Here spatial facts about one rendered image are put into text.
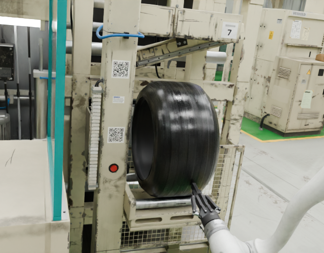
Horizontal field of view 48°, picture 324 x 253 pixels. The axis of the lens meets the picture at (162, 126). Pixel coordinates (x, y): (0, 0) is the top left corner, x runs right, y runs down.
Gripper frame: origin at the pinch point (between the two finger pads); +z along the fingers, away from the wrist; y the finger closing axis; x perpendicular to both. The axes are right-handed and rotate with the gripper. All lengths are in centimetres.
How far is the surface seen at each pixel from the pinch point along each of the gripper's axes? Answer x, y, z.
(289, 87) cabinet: 112, -316, 337
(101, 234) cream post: 36, 36, 12
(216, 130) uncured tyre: -23.4, -8.8, 11.6
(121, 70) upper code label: -41, 32, 31
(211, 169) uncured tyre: -8.0, -7.2, 3.8
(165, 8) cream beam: -60, 6, 63
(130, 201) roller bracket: 10.7, 26.1, 7.2
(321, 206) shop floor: 135, -216, 106
